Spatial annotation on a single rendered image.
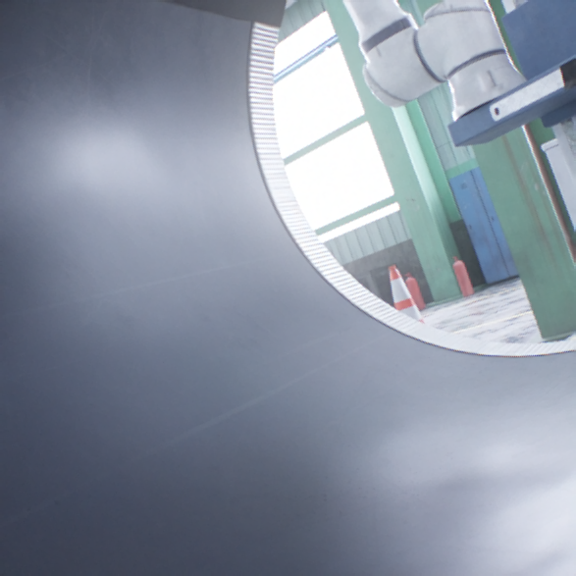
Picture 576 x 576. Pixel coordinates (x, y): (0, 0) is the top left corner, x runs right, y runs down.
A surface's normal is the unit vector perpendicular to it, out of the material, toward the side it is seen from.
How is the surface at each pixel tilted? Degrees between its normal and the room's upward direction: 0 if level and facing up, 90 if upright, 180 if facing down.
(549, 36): 90
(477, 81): 68
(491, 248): 90
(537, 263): 90
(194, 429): 39
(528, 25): 90
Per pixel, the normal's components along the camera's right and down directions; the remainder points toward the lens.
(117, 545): 0.06, -0.97
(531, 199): -0.61, 0.17
